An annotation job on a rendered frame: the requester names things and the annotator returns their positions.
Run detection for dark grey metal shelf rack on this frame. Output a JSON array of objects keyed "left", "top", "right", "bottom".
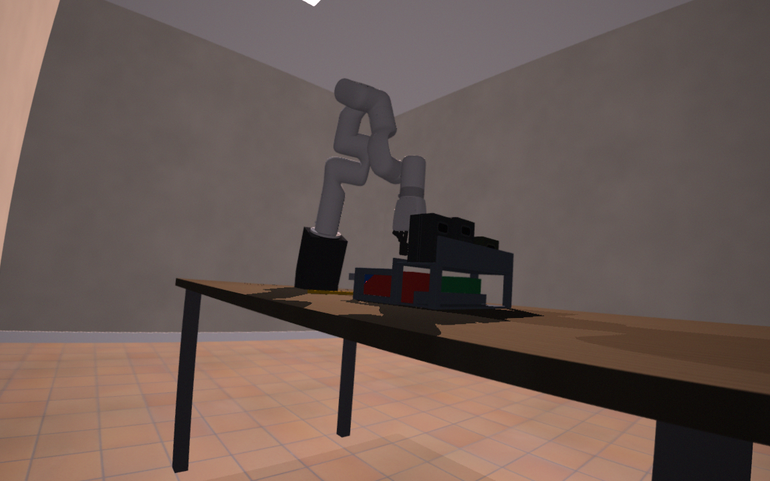
[{"left": 349, "top": 236, "right": 513, "bottom": 310}]

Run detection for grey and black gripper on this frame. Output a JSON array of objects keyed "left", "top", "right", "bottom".
[{"left": 392, "top": 196, "right": 426, "bottom": 256}]

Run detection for olive green case with orange latches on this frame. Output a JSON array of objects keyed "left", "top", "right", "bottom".
[{"left": 474, "top": 236, "right": 499, "bottom": 250}]

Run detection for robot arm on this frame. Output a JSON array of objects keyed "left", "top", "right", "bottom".
[{"left": 310, "top": 78, "right": 426, "bottom": 238}]

